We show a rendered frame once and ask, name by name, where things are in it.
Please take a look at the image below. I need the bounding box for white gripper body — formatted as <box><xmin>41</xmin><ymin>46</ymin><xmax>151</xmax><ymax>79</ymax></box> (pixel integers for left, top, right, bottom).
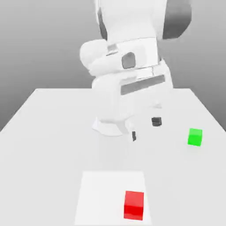
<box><xmin>117</xmin><ymin>72</ymin><xmax>174</xmax><ymax>123</ymax></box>

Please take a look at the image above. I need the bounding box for small green cube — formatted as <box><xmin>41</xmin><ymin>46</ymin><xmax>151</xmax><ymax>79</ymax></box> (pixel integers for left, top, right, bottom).
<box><xmin>187</xmin><ymin>128</ymin><xmax>203</xmax><ymax>147</ymax></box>

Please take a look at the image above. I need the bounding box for small red cube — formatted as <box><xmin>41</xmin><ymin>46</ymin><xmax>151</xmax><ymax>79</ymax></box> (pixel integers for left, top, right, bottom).
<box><xmin>123</xmin><ymin>190</ymin><xmax>145</xmax><ymax>221</ymax></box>

